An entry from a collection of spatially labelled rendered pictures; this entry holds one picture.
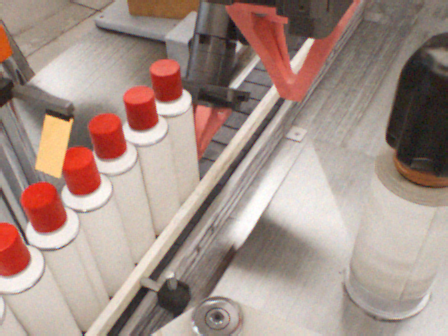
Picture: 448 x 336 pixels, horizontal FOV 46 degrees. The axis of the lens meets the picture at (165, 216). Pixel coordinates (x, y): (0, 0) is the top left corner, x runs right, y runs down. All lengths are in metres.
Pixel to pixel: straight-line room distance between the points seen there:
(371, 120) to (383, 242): 0.42
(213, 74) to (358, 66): 0.43
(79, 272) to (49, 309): 0.05
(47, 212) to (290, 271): 0.31
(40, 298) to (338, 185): 0.43
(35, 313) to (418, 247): 0.35
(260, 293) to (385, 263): 0.15
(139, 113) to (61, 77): 0.56
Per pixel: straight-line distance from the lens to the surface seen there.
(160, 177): 0.59
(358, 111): 0.93
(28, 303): 0.48
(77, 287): 0.53
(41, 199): 0.46
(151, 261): 0.61
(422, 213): 0.48
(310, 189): 0.72
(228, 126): 0.82
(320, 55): 0.32
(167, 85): 0.57
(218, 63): 0.66
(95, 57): 1.12
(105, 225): 0.52
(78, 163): 0.48
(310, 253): 0.65
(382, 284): 0.57
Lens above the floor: 1.40
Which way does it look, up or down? 49 degrees down
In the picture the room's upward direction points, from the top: 10 degrees counter-clockwise
